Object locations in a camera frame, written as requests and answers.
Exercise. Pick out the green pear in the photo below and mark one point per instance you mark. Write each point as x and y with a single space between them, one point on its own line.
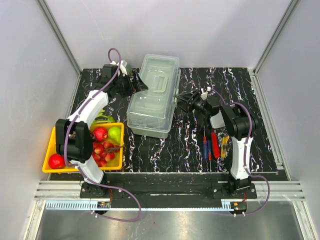
115 133

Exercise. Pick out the yellow fruit bin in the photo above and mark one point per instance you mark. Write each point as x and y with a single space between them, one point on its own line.
112 165

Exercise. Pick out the red pomegranate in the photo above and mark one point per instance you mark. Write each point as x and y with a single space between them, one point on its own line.
56 161

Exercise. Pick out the red cherry bunch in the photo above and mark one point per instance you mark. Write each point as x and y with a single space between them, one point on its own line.
104 153

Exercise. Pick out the green celery stalk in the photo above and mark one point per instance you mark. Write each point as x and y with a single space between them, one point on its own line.
102 118

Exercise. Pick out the blue screwdriver long shaft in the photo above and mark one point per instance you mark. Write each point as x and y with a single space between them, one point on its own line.
204 144

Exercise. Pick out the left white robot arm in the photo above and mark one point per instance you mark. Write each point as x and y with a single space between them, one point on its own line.
73 138

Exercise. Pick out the aluminium frame rail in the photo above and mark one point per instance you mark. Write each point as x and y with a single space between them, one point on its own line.
67 196

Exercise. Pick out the green melon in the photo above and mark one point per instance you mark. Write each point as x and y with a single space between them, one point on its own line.
127 68

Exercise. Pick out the yellow utility knife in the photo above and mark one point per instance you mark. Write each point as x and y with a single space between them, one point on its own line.
224 146

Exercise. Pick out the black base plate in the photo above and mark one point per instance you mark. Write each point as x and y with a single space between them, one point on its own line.
210 185

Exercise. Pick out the blue screwdriver red tip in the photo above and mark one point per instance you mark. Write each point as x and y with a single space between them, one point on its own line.
209 153

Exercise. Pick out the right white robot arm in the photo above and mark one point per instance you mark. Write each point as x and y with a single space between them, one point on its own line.
240 126

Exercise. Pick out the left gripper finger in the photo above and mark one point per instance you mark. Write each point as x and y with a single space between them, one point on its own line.
139 85
135 73

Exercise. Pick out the red folding knife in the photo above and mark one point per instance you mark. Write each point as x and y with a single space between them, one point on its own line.
215 145

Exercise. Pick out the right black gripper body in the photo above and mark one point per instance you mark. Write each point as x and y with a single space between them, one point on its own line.
192 100

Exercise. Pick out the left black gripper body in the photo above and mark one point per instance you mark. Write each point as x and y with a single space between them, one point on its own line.
133 81

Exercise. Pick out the red apple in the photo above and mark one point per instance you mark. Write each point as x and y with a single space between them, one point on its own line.
100 134

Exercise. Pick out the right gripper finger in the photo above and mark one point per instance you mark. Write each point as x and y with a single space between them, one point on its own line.
185 96
185 106

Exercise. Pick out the translucent plastic tool box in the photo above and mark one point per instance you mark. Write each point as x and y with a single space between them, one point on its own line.
150 112

